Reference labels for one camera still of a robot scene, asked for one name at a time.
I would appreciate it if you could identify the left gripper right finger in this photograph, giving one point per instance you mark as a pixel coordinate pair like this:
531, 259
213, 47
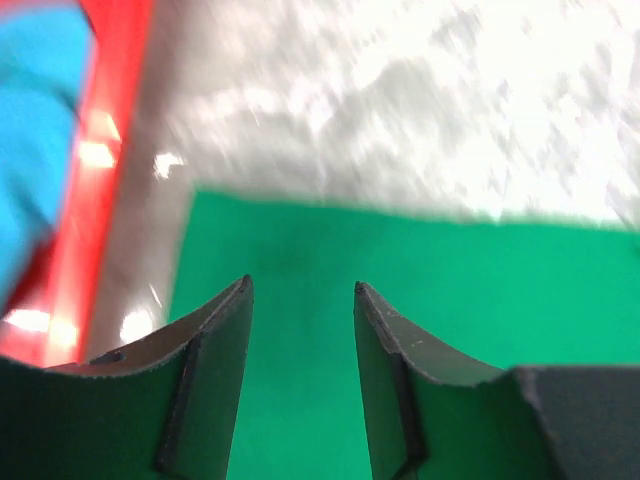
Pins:
433, 412

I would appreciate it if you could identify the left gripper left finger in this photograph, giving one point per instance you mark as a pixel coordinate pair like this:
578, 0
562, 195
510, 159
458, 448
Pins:
162, 407

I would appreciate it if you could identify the green t shirt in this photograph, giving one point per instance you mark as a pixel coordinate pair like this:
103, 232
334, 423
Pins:
505, 294

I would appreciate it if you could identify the red plastic bin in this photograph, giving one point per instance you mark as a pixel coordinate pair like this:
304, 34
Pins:
49, 317

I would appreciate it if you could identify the blue t shirt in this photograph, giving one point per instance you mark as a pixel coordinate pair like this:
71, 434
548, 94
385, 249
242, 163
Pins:
44, 57

